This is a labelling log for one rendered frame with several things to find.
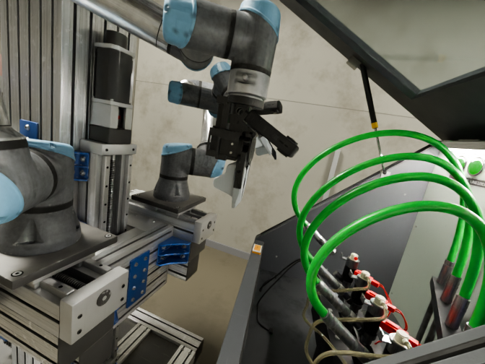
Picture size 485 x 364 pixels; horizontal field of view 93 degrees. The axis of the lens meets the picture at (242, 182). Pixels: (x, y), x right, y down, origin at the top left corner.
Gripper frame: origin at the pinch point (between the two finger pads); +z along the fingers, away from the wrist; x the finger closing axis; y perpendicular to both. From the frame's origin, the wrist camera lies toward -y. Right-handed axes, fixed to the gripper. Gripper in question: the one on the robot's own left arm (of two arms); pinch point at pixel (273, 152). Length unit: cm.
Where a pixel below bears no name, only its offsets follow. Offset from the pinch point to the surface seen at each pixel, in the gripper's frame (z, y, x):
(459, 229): 37.8, -27.3, 2.8
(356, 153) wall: -6, -53, -160
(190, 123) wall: -123, 74, -151
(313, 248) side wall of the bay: 33.3, 6.8, -28.7
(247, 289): 30.9, 23.6, 5.5
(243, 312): 33.6, 23.4, 13.4
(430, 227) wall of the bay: 41, -30, -22
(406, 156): 18.8, -22.2, 17.4
